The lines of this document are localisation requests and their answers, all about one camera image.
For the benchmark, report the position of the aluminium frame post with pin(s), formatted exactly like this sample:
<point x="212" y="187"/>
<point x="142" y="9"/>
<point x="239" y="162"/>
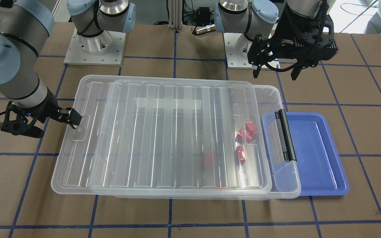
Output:
<point x="175" y="13"/>

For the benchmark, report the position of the clear plastic storage box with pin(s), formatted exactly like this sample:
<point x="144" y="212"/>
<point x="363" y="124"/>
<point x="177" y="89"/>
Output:
<point x="184" y="138"/>

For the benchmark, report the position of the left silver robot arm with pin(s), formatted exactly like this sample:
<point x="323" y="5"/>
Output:
<point x="261" y="17"/>

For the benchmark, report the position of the black box latch handle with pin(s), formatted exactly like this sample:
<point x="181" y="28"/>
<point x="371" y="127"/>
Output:
<point x="286" y="143"/>

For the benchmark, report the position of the red block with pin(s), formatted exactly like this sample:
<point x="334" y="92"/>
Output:
<point x="242" y="134"/>
<point x="240" y="153"/>
<point x="250" y="128"/>

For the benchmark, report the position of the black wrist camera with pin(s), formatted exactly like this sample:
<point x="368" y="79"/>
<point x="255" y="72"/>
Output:
<point x="21" y="121"/>
<point x="303" y="32"/>

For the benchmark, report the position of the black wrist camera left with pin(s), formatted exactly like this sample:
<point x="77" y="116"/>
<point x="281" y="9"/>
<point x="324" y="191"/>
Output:
<point x="303" y="32"/>

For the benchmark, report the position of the blue plastic tray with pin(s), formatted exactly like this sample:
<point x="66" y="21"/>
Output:
<point x="317" y="169"/>

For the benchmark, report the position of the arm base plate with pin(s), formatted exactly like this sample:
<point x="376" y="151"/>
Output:
<point x="237" y="46"/>
<point x="107" y="49"/>

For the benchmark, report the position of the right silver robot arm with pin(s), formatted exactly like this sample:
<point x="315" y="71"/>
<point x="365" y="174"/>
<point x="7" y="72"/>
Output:
<point x="100" y="26"/>

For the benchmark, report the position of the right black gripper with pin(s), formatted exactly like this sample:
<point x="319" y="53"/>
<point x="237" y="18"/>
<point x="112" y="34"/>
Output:
<point x="46" y="108"/>

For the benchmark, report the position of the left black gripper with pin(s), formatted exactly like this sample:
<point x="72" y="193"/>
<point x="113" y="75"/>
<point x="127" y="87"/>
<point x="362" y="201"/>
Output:
<point x="289" y="23"/>

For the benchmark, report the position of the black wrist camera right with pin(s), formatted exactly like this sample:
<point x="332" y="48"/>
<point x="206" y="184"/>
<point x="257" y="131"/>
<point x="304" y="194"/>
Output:
<point x="21" y="121"/>

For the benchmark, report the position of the clear plastic box lid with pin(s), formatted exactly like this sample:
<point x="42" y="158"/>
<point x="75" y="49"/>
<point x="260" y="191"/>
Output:
<point x="159" y="135"/>

